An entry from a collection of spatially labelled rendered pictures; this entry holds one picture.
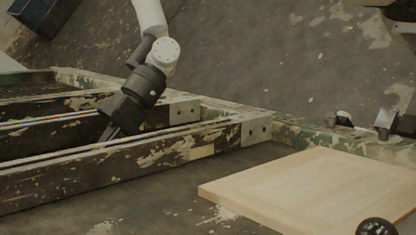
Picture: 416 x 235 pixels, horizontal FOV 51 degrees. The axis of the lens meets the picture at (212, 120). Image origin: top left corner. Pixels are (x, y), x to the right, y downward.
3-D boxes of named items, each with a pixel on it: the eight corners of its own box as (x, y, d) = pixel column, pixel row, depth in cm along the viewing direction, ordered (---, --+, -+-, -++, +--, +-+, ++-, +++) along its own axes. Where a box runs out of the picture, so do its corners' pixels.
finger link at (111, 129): (96, 145, 100) (113, 123, 102) (104, 149, 97) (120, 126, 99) (92, 141, 99) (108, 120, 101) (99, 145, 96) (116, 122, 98)
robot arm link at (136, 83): (122, 136, 108) (149, 97, 111) (145, 144, 101) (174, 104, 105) (88, 105, 100) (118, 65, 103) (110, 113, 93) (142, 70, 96)
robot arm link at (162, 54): (159, 100, 108) (183, 65, 112) (163, 87, 98) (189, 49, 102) (121, 76, 108) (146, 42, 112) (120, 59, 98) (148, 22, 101)
